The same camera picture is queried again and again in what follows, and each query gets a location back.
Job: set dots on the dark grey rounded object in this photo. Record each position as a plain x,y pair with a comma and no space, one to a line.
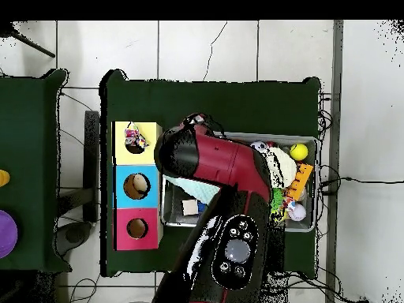
74,235

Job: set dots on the shallow clear plastic bin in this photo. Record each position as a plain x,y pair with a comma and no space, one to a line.
300,225

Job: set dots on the cream waffle cloth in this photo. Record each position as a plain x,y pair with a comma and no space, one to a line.
285,167

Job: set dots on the wooden box with three holes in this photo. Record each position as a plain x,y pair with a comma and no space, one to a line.
121,189

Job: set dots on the yellow tennis ball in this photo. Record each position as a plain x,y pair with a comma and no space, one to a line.
299,151

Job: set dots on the yellow toy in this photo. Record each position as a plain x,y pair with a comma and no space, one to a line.
3,178

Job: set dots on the white baseball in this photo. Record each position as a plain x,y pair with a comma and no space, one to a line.
297,213

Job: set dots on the light blue waffle cloth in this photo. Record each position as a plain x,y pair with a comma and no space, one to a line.
199,189

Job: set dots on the small black white soccer ball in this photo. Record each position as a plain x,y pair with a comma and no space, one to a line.
258,145

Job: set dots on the purple ball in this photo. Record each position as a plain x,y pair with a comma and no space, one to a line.
6,233

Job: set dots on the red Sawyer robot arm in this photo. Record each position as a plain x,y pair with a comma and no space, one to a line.
221,157

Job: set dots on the black metal stand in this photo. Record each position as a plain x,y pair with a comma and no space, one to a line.
92,142

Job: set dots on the orange notched foam block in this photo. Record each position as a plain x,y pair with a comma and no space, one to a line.
300,182

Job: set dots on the dark green tablecloth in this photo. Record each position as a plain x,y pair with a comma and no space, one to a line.
28,126
221,107

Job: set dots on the black tripod leg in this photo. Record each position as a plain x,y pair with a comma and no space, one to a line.
31,45

